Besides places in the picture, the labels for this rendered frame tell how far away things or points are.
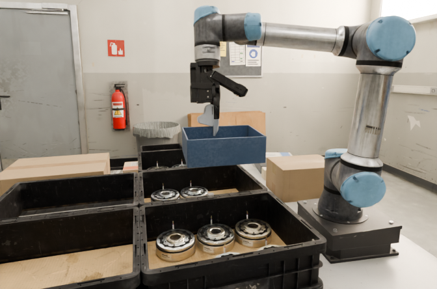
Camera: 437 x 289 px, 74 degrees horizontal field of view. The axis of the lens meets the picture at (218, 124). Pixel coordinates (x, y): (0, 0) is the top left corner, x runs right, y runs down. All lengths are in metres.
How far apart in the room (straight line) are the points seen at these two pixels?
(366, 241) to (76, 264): 0.85
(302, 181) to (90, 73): 3.13
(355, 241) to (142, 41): 3.38
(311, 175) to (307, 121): 3.03
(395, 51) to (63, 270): 0.98
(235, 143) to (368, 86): 0.41
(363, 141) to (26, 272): 0.93
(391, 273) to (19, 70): 4.00
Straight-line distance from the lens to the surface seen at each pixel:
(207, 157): 0.71
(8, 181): 1.38
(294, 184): 1.42
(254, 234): 0.85
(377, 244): 1.14
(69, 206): 1.19
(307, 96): 4.39
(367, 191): 0.94
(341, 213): 1.10
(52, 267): 0.88
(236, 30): 0.84
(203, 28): 0.84
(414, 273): 1.14
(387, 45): 0.88
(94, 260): 0.86
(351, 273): 1.06
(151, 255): 0.84
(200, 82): 0.83
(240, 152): 0.72
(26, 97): 4.20
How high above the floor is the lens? 1.29
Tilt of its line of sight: 10 degrees down
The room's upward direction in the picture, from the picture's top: straight up
